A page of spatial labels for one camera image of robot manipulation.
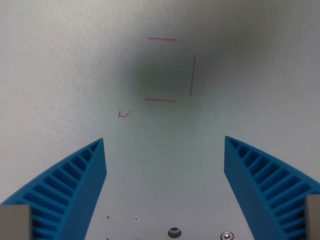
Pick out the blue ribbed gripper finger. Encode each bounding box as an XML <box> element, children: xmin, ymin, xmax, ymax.
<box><xmin>0</xmin><ymin>137</ymin><xmax>108</xmax><ymax>240</ymax></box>
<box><xmin>224</xmin><ymin>135</ymin><xmax>320</xmax><ymax>240</ymax></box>

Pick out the grey round table hole insert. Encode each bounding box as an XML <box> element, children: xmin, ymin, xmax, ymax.
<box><xmin>167</xmin><ymin>226</ymin><xmax>182</xmax><ymax>239</ymax></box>

